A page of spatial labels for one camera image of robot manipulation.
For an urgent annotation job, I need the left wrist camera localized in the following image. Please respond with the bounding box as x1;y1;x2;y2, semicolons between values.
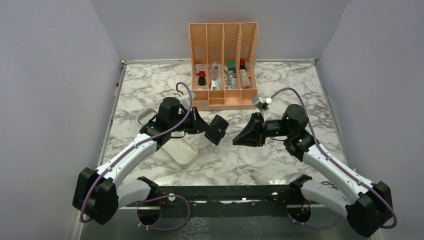
179;91;196;110

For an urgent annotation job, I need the red cap bottle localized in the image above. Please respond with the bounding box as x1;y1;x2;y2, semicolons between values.
239;59;247;70

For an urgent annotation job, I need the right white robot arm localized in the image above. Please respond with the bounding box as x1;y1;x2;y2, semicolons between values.
232;104;395;237

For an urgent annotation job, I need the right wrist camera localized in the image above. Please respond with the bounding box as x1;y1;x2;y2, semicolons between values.
252;96;272;121

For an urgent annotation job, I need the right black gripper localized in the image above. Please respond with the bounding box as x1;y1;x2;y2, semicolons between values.
232;111;293;146

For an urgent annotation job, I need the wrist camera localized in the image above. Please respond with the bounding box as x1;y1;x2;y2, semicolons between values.
252;96;272;121
179;91;196;110

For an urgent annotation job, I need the white plastic tray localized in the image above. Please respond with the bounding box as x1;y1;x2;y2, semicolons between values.
135;107;198;169

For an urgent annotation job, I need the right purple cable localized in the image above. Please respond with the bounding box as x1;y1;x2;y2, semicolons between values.
264;87;398;230

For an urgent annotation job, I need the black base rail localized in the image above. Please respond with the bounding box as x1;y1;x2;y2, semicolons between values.
128;184;306;218

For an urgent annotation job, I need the purple cable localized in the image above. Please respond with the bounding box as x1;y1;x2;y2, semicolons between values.
264;87;398;230
79;82;194;224

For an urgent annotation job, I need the green cap item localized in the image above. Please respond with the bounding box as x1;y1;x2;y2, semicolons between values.
227;61;236;69

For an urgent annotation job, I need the black round item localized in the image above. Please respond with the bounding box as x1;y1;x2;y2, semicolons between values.
197;77;206;86

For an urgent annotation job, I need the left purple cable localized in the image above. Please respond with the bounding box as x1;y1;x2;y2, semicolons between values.
79;82;194;224

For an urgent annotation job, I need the black leather card holder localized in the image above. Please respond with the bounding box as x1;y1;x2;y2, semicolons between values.
204;115;229;146

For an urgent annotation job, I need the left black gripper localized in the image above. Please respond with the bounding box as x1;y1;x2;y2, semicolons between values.
169;106;212;135

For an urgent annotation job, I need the orange desk organizer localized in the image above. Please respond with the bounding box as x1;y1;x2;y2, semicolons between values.
188;22;259;111

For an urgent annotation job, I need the grey stapler box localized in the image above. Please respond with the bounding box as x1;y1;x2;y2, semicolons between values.
239;69;251;89

